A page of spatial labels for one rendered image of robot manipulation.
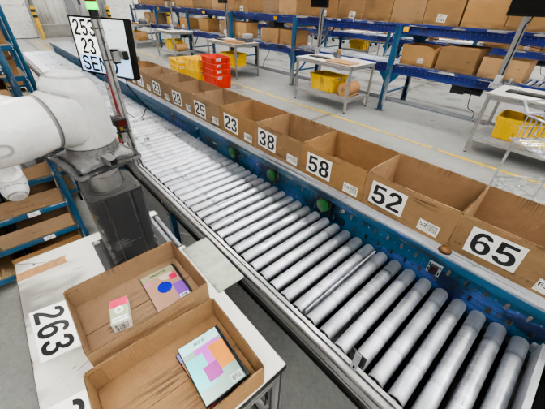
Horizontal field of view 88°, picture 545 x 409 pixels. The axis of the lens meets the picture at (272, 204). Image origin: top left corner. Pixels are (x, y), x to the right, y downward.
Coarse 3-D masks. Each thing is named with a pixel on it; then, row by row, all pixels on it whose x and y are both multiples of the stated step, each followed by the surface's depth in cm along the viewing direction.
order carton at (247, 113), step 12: (228, 108) 198; (240, 108) 205; (252, 108) 213; (264, 108) 202; (276, 108) 194; (240, 120) 180; (252, 120) 218; (228, 132) 197; (240, 132) 186; (252, 132) 176; (252, 144) 181
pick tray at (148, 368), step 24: (192, 312) 90; (216, 312) 95; (144, 336) 82; (168, 336) 88; (192, 336) 91; (240, 336) 83; (120, 360) 79; (144, 360) 85; (168, 360) 85; (96, 384) 77; (120, 384) 80; (144, 384) 80; (168, 384) 80; (192, 384) 80; (240, 384) 80; (96, 408) 70; (120, 408) 75; (144, 408) 75; (168, 408) 75; (192, 408) 75; (216, 408) 68
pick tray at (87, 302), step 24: (120, 264) 103; (144, 264) 111; (168, 264) 116; (72, 288) 95; (96, 288) 101; (120, 288) 106; (192, 288) 106; (72, 312) 90; (96, 312) 97; (144, 312) 98; (168, 312) 91; (96, 336) 91; (120, 336) 82; (96, 360) 80
